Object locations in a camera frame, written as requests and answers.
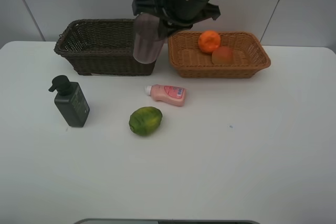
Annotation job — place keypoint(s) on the orange wicker basket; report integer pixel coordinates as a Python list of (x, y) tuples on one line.
[(240, 55)]

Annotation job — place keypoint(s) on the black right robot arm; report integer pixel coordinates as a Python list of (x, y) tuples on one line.
[(160, 19)]

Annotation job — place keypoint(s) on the translucent purple plastic cup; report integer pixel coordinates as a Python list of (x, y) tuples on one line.
[(147, 41)]

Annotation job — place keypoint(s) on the orange tangerine fruit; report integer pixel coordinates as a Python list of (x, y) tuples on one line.
[(209, 41)]

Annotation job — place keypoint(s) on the dark brown wicker basket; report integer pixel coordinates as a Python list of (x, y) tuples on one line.
[(102, 47)]

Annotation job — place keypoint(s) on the green lime fruit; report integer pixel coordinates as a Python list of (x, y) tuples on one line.
[(145, 121)]

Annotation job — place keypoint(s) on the dark green pump bottle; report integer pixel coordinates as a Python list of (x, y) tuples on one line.
[(70, 101)]

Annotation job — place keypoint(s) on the red yellow peach fruit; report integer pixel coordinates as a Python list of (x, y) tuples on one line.
[(222, 56)]

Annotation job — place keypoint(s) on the pink lotion bottle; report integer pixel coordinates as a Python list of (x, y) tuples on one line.
[(168, 94)]

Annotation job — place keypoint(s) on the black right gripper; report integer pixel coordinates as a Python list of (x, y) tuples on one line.
[(176, 14)]

